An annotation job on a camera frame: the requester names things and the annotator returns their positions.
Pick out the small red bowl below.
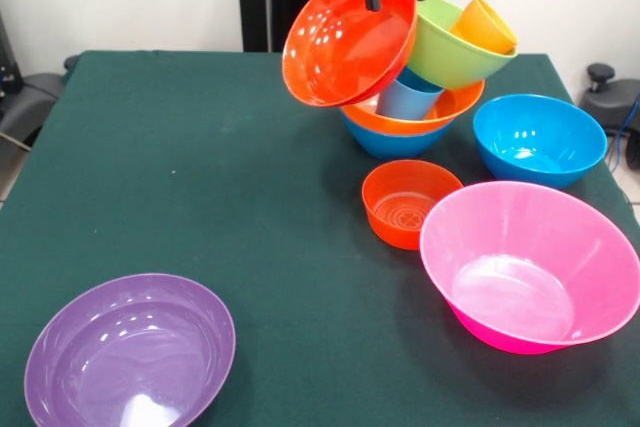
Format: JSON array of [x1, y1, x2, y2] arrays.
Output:
[[361, 159, 465, 251]]

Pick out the blue cone-shaped bowl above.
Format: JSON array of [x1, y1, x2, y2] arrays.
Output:
[[342, 114, 455, 159]]

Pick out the blue cup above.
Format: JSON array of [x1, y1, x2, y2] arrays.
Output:
[[375, 66, 445, 122]]

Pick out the large red-orange bowl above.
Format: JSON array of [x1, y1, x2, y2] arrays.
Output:
[[281, 0, 419, 108]]

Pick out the pink bowl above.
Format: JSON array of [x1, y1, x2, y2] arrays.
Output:
[[418, 180, 640, 355]]

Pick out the green bowl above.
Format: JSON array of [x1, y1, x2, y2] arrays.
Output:
[[406, 0, 519, 92]]

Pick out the purple bowl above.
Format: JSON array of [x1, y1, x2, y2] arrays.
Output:
[[23, 273, 237, 427]]

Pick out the blue round bowl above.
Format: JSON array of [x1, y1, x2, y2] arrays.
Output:
[[472, 93, 609, 190]]

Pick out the blue cable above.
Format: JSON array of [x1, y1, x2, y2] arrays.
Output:
[[606, 95, 640, 171]]

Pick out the black equipment box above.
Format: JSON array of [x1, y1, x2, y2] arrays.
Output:
[[0, 14, 22, 96]]

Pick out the large orange bowl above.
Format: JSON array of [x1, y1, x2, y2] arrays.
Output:
[[342, 77, 486, 137]]

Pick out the black pedestal foot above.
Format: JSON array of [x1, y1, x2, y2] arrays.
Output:
[[578, 63, 640, 137], [0, 71, 67, 148]]

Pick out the dark green table cloth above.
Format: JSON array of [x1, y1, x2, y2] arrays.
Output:
[[0, 50, 640, 427]]

